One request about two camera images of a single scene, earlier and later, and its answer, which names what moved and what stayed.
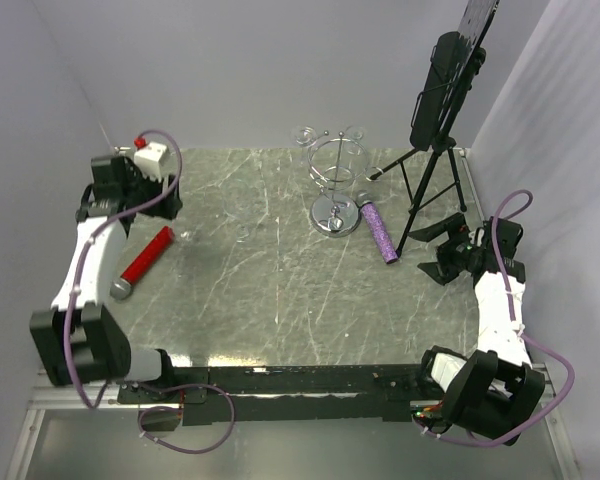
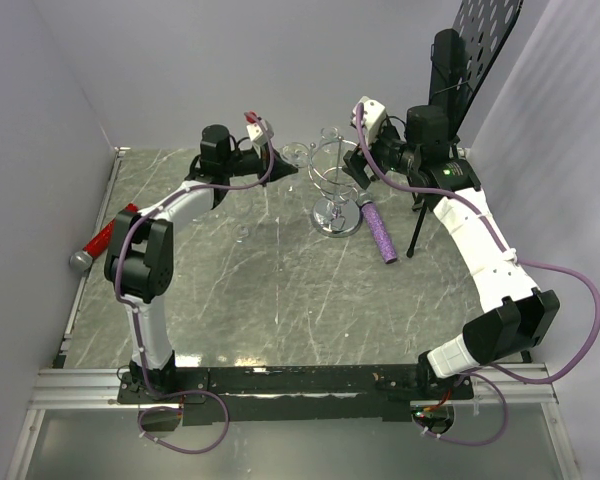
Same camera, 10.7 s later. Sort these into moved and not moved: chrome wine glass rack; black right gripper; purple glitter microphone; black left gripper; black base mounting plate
Moved: black right gripper; black left gripper
Not moved: purple glitter microphone; black base mounting plate; chrome wine glass rack
